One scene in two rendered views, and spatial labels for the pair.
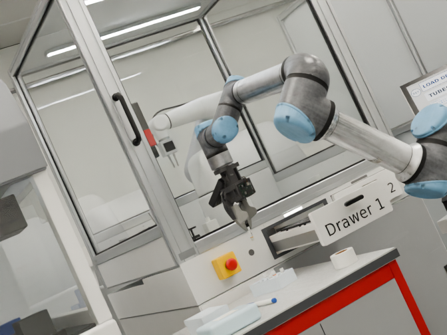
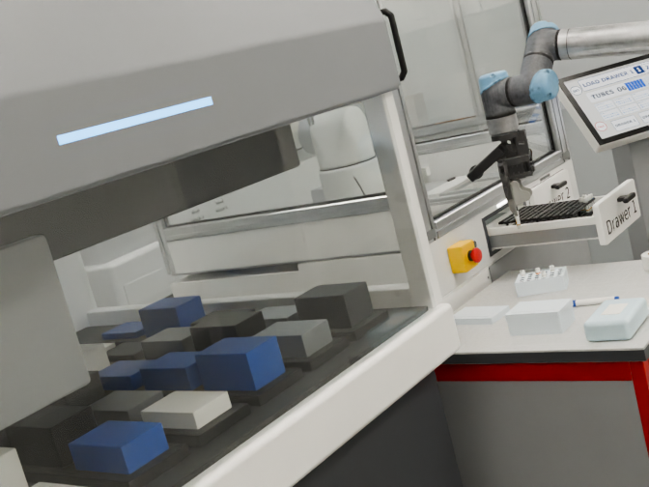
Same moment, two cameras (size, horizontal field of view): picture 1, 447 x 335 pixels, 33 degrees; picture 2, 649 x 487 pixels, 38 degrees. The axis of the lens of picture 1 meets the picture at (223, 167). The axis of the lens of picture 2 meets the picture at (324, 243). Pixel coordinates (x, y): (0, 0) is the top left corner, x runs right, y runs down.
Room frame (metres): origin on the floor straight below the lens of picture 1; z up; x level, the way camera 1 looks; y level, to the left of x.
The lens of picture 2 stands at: (0.48, 1.44, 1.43)
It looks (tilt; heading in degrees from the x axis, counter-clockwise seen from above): 10 degrees down; 335
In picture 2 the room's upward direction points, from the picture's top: 15 degrees counter-clockwise
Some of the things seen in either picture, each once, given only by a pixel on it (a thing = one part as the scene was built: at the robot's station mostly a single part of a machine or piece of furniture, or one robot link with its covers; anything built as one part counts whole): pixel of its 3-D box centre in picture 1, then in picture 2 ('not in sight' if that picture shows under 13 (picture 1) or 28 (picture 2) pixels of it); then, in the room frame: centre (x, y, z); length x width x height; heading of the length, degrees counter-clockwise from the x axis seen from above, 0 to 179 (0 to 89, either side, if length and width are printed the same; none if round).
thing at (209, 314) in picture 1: (208, 321); (540, 317); (2.14, 0.22, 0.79); 0.13 x 0.09 x 0.05; 28
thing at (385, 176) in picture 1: (367, 194); (551, 196); (2.83, -0.44, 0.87); 0.29 x 0.02 x 0.11; 117
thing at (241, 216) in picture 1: (242, 217); (519, 197); (2.39, 0.01, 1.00); 0.06 x 0.03 x 0.09; 45
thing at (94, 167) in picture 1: (78, 139); not in sight; (2.92, 0.46, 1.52); 0.87 x 0.01 x 0.86; 27
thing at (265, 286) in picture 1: (273, 282); (542, 281); (2.38, 0.01, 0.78); 0.12 x 0.08 x 0.04; 45
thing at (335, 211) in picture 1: (351, 212); (617, 211); (2.40, -0.31, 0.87); 0.29 x 0.02 x 0.11; 117
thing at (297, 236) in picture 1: (318, 224); (546, 222); (2.59, -0.21, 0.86); 0.40 x 0.26 x 0.06; 27
